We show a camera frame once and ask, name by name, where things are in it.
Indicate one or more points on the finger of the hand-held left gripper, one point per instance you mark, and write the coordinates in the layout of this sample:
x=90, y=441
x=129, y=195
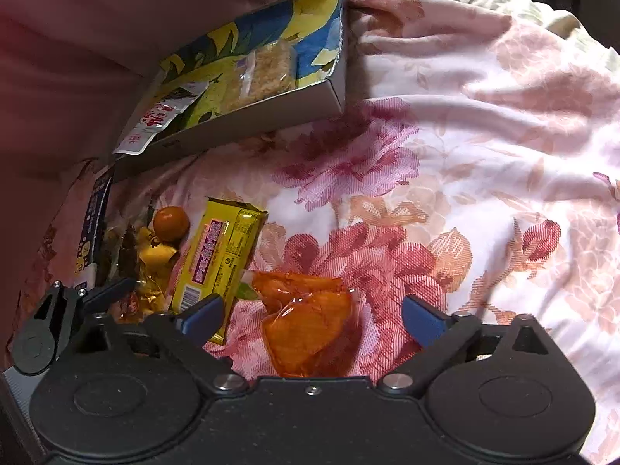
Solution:
x=112, y=290

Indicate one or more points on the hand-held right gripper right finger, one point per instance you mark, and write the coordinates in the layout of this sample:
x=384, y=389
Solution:
x=420, y=318

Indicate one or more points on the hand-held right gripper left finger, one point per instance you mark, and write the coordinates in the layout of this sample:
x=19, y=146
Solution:
x=203, y=314

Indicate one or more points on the pile of golden candies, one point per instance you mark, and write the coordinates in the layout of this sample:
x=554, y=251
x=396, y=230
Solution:
x=155, y=257

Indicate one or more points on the yellow pink snack packet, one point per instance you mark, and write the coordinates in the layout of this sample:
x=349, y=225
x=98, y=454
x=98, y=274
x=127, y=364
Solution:
x=213, y=256

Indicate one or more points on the clear orange snack packet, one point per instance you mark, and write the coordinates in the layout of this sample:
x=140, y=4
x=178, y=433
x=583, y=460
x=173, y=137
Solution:
x=283, y=286
x=305, y=335

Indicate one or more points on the small orange tangerine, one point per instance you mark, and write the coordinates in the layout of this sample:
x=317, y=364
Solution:
x=170, y=224

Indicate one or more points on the blue yellow printed cardboard box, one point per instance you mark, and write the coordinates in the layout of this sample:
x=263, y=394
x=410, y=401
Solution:
x=271, y=112

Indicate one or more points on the dark blue snack packet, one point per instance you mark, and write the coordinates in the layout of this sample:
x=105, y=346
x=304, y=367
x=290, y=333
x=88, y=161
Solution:
x=94, y=223

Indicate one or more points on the pink floral blanket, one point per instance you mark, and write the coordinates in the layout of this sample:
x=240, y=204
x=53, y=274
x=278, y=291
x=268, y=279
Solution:
x=484, y=155

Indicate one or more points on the white red snack packet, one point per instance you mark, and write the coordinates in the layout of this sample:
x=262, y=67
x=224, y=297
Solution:
x=155, y=117

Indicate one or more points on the clear rice cracker packet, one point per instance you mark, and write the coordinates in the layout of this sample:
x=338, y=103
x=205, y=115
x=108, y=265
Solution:
x=261, y=77

